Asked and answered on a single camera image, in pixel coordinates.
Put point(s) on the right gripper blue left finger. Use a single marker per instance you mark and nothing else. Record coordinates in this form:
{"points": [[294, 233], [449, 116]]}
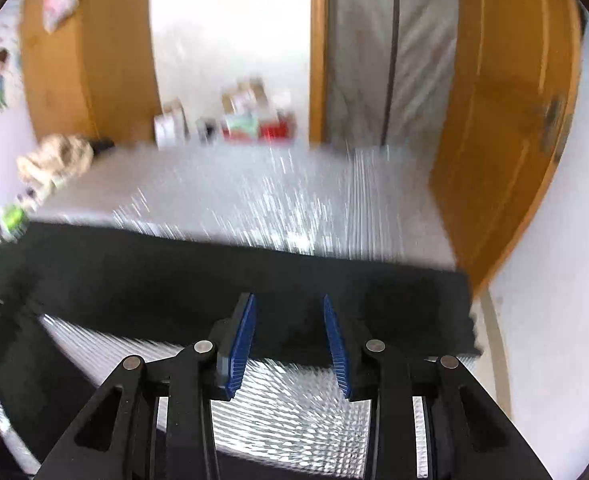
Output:
{"points": [[233, 339]]}

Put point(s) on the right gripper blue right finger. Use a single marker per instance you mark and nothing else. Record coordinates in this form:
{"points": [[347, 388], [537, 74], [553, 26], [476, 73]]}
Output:
{"points": [[351, 364]]}

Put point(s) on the black garment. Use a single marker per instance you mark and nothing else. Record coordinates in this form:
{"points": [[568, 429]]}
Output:
{"points": [[137, 286]]}

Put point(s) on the white small cardboard box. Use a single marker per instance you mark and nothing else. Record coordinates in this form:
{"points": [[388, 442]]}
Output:
{"points": [[170, 127]]}

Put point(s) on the brown cardboard box with label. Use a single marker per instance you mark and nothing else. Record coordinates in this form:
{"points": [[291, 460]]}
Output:
{"points": [[248, 94]]}

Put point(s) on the green tissue pack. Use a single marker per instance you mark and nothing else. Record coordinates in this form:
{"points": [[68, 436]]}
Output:
{"points": [[13, 220]]}

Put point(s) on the beige floral blanket pile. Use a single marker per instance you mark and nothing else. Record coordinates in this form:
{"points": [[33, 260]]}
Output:
{"points": [[57, 160]]}

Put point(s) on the orange wooden wardrobe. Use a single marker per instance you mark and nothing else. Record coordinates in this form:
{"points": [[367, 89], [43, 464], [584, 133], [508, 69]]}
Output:
{"points": [[94, 75]]}

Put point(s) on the orange wooden door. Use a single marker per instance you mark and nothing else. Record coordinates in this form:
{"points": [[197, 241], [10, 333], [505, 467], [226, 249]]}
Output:
{"points": [[509, 114]]}

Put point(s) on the translucent plastic door curtain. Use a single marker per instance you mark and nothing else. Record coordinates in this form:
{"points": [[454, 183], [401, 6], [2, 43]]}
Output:
{"points": [[390, 66]]}

